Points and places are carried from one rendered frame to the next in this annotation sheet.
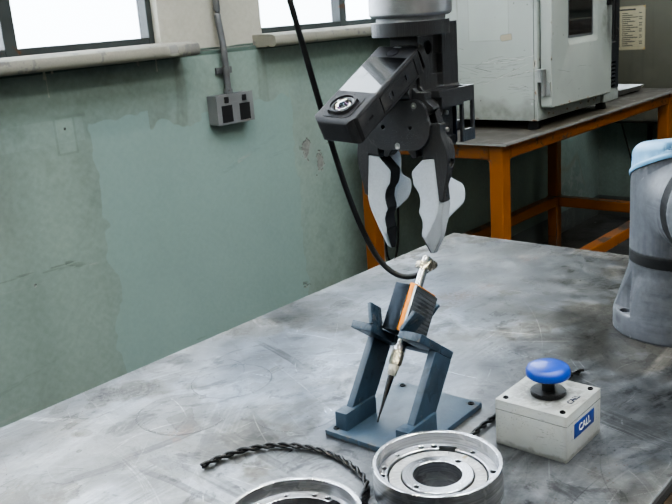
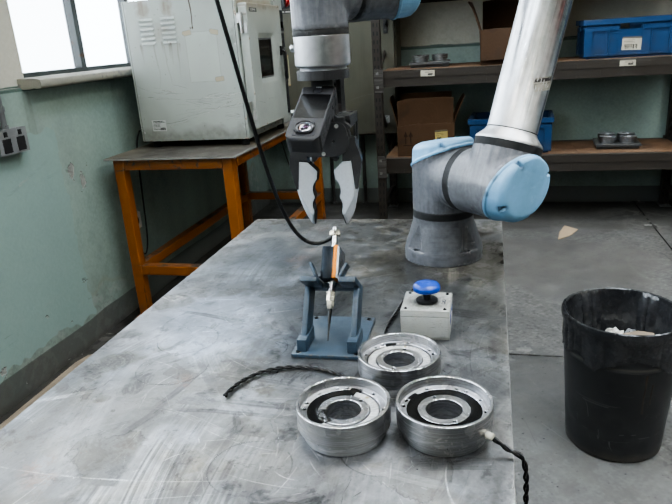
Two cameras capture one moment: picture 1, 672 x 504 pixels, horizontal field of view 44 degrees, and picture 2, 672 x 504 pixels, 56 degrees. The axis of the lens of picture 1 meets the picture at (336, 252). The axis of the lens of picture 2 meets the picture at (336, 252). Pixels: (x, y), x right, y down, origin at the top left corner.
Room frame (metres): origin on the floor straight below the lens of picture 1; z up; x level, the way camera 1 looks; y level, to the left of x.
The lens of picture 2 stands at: (0.00, 0.32, 1.22)
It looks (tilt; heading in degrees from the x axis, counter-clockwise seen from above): 19 degrees down; 333
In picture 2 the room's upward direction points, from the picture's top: 4 degrees counter-clockwise
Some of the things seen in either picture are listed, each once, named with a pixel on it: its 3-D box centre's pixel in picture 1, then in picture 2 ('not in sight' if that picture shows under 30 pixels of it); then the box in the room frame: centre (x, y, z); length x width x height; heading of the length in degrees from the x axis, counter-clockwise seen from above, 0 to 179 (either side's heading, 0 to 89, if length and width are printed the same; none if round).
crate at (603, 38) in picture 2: not in sight; (624, 36); (2.70, -3.13, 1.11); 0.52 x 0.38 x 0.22; 48
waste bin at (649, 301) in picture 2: not in sight; (617, 374); (1.09, -1.16, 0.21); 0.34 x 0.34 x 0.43
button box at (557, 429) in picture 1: (551, 411); (427, 312); (0.71, -0.19, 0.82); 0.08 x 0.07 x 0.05; 138
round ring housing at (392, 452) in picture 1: (438, 483); (399, 364); (0.61, -0.07, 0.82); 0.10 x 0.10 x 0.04
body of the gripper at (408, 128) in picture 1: (417, 87); (327, 113); (0.80, -0.09, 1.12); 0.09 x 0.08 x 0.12; 140
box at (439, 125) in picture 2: not in sight; (427, 123); (3.47, -2.23, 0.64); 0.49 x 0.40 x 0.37; 53
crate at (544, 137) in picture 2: not in sight; (510, 131); (3.13, -2.65, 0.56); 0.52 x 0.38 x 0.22; 45
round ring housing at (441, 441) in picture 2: not in sight; (444, 415); (0.48, -0.05, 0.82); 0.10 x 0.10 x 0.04
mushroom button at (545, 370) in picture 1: (548, 388); (426, 297); (0.70, -0.18, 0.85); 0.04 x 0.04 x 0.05
